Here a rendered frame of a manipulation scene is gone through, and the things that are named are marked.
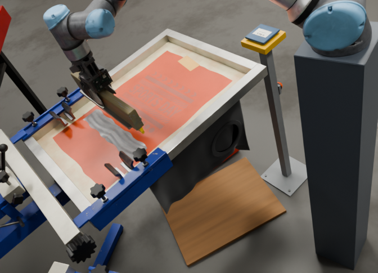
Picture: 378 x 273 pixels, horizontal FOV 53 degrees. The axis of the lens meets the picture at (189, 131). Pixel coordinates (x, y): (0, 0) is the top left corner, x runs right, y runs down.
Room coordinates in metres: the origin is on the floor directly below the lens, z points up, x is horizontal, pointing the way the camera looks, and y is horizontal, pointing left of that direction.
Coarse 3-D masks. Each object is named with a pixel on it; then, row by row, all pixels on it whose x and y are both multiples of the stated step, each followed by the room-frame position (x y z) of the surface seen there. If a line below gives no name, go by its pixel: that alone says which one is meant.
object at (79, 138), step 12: (156, 60) 1.40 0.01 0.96; (168, 60) 1.37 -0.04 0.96; (144, 72) 1.36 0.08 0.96; (168, 72) 1.29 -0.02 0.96; (180, 72) 1.25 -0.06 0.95; (132, 84) 1.31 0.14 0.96; (96, 108) 1.25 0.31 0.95; (84, 120) 1.21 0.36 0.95; (60, 132) 1.20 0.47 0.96; (72, 132) 1.17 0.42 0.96; (84, 132) 1.14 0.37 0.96; (96, 132) 1.11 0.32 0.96; (60, 144) 1.13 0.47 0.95; (72, 144) 1.10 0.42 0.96; (84, 144) 1.07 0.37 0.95; (96, 144) 1.05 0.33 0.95; (72, 156) 1.03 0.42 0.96
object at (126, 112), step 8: (80, 88) 1.25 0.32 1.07; (104, 88) 1.08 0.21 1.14; (104, 96) 1.04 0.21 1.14; (112, 96) 1.02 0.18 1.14; (104, 104) 1.07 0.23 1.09; (112, 104) 0.98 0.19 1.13; (120, 104) 0.96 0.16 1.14; (120, 112) 0.95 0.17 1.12; (128, 112) 0.91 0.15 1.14; (136, 112) 0.91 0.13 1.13; (128, 120) 0.92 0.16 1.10; (136, 120) 0.90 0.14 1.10; (136, 128) 0.90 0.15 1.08
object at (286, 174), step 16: (256, 48) 1.21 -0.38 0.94; (272, 48) 1.19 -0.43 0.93; (272, 64) 1.25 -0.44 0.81; (272, 80) 1.24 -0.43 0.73; (272, 96) 1.24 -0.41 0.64; (272, 112) 1.26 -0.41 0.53; (288, 160) 1.25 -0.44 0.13; (272, 176) 1.28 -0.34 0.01; (288, 176) 1.24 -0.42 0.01; (304, 176) 1.20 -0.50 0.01; (288, 192) 1.14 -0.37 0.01
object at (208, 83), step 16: (192, 80) 1.17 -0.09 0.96; (208, 80) 1.13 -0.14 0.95; (224, 80) 1.09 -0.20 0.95; (208, 96) 1.05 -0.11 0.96; (192, 112) 1.00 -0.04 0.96; (176, 128) 0.96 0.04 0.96; (112, 144) 1.01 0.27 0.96; (80, 160) 1.00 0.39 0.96; (96, 160) 0.96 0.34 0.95; (112, 160) 0.93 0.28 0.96; (96, 176) 0.89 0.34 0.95; (112, 176) 0.86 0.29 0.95
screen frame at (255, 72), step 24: (144, 48) 1.47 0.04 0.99; (192, 48) 1.35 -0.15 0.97; (216, 48) 1.26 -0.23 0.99; (120, 72) 1.39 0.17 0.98; (264, 72) 1.03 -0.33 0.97; (240, 96) 0.97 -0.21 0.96; (192, 120) 0.92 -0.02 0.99; (168, 144) 0.86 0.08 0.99; (48, 168) 0.99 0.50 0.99; (72, 192) 0.84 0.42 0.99
